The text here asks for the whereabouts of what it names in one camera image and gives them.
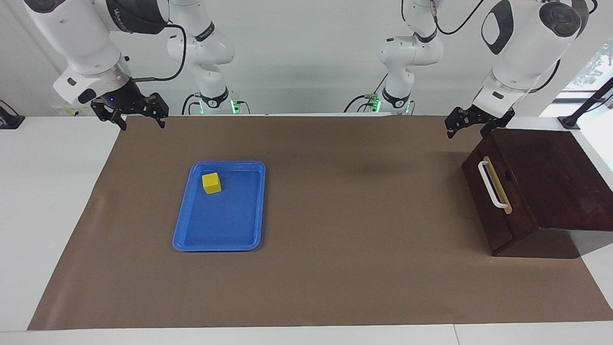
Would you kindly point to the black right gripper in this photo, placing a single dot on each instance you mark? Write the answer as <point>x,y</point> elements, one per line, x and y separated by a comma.
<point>119,98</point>

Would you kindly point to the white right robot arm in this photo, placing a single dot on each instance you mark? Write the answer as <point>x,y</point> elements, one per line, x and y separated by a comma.
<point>81,38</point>

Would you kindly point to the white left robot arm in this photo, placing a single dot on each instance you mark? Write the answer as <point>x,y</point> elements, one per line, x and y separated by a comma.
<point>527,48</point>

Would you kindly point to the black table clamp mount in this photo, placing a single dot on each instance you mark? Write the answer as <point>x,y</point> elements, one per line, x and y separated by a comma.
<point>9,120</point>

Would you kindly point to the dark wooden drawer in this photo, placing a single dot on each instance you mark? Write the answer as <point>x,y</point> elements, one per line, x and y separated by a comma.
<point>503,225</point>

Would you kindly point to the yellow cube block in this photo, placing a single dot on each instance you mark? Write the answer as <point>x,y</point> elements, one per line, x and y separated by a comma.
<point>211,183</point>

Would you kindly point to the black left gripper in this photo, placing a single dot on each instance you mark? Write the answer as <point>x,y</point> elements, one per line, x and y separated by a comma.
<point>483,116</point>

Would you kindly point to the white wall socket box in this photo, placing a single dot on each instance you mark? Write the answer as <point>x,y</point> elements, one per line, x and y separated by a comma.
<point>72,111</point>

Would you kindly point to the brown paper table mat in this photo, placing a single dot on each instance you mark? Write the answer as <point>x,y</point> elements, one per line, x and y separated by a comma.
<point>335,239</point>

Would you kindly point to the dark wooden drawer cabinet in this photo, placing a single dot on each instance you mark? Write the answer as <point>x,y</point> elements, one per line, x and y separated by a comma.
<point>565,182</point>

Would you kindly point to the black pole with base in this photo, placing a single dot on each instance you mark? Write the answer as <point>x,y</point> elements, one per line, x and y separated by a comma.
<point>570,122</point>

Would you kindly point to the window with greenery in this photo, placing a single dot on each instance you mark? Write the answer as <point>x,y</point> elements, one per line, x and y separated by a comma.
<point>591,67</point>

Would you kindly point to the blue plastic tray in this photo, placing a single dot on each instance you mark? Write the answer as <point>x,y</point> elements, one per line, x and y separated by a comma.
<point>225,220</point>

